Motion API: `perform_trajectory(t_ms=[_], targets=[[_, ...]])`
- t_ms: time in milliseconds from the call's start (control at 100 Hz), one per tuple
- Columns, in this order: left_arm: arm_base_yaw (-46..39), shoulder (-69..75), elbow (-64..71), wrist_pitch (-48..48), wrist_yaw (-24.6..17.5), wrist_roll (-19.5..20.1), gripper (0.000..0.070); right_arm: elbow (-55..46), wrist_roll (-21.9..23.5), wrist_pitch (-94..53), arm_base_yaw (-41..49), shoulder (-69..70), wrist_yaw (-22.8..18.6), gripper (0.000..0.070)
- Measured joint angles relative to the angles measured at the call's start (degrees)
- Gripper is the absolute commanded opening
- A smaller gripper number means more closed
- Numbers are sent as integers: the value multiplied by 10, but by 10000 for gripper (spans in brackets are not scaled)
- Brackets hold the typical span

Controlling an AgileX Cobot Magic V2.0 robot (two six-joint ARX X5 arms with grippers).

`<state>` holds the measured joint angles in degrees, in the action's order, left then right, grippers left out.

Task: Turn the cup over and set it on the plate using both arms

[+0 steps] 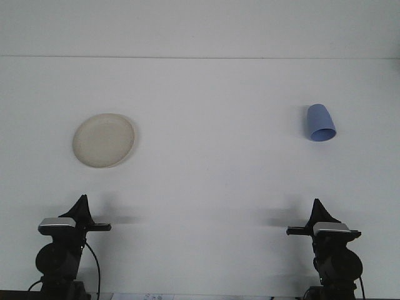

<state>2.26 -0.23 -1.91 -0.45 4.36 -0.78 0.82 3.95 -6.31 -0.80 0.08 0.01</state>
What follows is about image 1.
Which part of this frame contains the long black arm cable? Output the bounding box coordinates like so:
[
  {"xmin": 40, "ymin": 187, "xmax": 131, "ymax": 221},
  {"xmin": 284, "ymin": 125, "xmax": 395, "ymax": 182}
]
[{"xmin": 83, "ymin": 241, "xmax": 103, "ymax": 297}]

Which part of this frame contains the black base panel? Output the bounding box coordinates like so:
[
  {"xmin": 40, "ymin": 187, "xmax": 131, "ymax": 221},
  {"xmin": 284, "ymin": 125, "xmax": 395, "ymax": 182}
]
[{"xmin": 0, "ymin": 289, "xmax": 112, "ymax": 300}]

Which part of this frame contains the pale blue cup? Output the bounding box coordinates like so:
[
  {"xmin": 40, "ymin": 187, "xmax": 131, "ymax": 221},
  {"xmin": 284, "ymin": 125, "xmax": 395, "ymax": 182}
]
[{"xmin": 306, "ymin": 103, "xmax": 338, "ymax": 142}]

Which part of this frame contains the pale round plate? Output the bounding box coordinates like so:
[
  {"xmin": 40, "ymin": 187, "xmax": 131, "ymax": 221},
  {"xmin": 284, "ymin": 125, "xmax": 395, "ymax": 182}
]
[{"xmin": 72, "ymin": 112, "xmax": 136, "ymax": 169}]

